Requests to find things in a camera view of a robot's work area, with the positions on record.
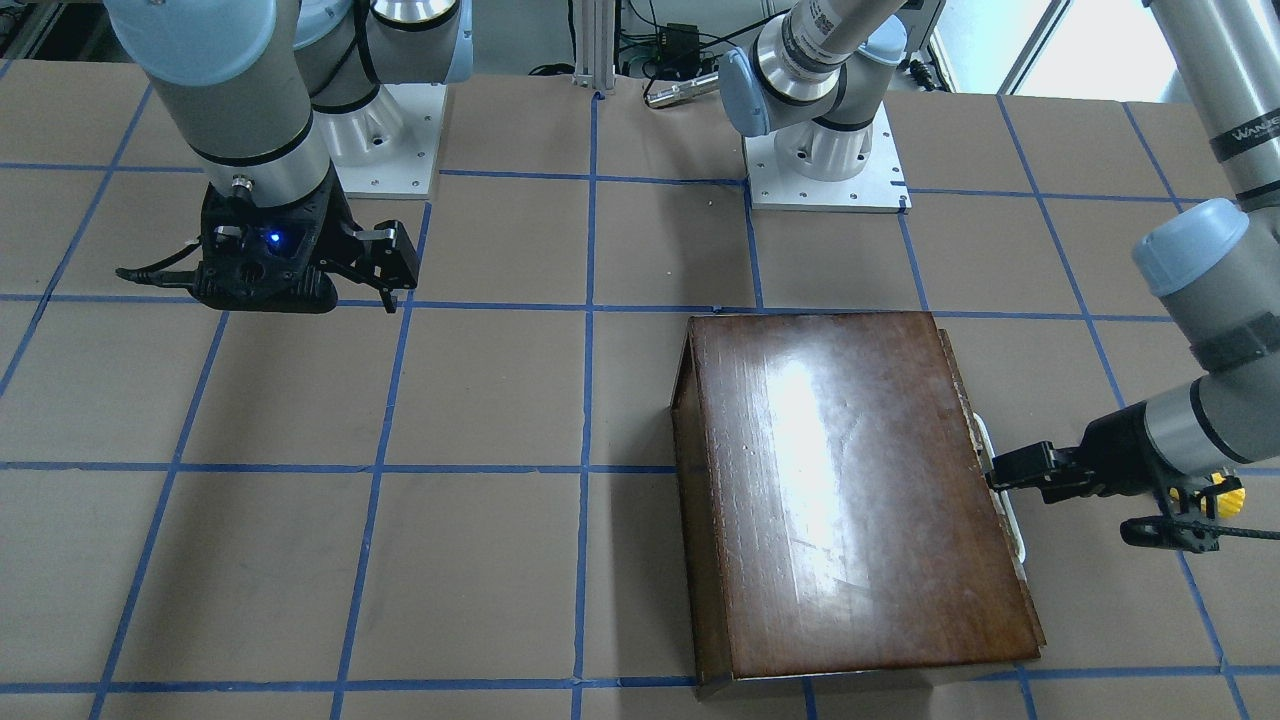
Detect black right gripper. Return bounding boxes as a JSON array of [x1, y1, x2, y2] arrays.
[[189, 168, 419, 314]]

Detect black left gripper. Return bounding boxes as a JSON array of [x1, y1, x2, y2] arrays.
[[986, 402, 1171, 503]]

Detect wooden drawer with white handle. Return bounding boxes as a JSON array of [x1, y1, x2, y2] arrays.
[[966, 410, 1030, 568]]

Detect yellow toy corn cob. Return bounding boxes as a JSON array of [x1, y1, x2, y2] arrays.
[[1164, 471, 1247, 521]]

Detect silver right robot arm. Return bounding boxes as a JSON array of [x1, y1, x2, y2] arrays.
[[105, 1, 474, 314]]

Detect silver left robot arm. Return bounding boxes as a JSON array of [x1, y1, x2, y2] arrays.
[[718, 1, 1279, 503]]

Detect dark brown wooden cabinet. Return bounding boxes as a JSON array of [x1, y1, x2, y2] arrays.
[[669, 311, 1046, 700]]

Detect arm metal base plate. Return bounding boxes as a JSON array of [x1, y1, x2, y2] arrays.
[[742, 104, 913, 213], [317, 85, 449, 200]]

